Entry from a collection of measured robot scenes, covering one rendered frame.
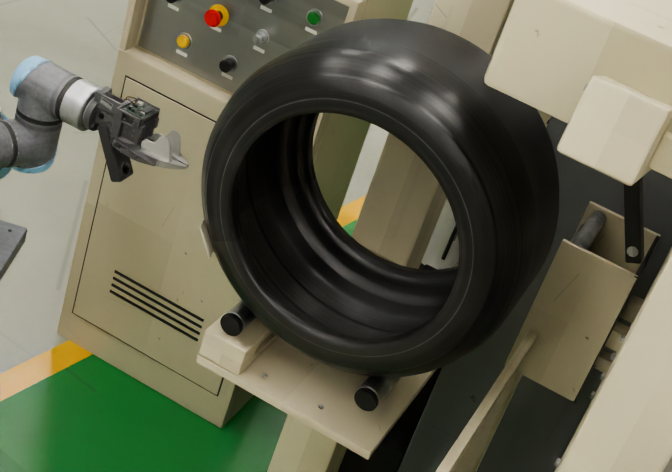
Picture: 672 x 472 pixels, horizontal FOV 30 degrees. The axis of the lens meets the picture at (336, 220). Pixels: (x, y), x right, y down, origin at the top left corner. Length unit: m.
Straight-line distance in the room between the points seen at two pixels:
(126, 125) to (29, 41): 2.74
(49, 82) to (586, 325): 1.09
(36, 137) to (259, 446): 1.28
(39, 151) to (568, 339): 1.06
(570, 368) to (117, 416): 1.41
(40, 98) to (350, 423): 0.83
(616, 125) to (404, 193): 1.01
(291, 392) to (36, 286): 1.56
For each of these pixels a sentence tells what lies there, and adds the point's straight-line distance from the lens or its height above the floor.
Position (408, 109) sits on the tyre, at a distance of 1.94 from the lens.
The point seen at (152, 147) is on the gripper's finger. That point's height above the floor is 1.10.
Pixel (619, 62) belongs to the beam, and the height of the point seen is 1.74.
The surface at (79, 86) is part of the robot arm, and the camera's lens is 2.39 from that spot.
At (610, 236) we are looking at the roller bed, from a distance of 2.46.
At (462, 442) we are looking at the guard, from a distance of 2.05.
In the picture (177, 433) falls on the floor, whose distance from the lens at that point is 3.37.
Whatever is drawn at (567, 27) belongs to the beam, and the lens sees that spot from 1.56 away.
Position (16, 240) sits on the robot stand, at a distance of 2.88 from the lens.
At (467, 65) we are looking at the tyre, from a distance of 2.06.
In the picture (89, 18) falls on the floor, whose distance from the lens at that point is 5.35.
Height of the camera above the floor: 2.26
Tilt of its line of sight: 31 degrees down
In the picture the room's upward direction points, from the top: 19 degrees clockwise
